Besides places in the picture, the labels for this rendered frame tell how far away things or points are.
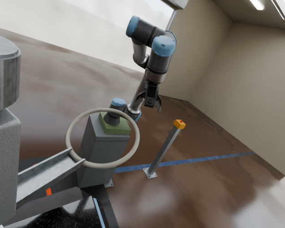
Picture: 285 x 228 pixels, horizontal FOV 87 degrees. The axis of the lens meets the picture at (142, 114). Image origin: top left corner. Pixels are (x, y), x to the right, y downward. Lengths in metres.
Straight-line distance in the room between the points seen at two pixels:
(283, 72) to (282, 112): 1.38
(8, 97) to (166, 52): 0.49
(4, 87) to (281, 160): 6.80
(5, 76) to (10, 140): 0.16
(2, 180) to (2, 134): 0.16
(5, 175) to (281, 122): 6.73
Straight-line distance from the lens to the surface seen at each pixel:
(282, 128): 6.74
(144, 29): 0.74
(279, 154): 6.79
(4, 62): 0.39
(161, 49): 0.61
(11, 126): 0.46
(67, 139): 1.05
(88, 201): 1.17
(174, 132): 2.20
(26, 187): 0.90
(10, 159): 0.53
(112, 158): 1.92
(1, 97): 0.42
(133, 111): 1.54
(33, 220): 1.11
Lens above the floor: 1.83
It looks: 24 degrees down
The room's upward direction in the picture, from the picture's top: 25 degrees clockwise
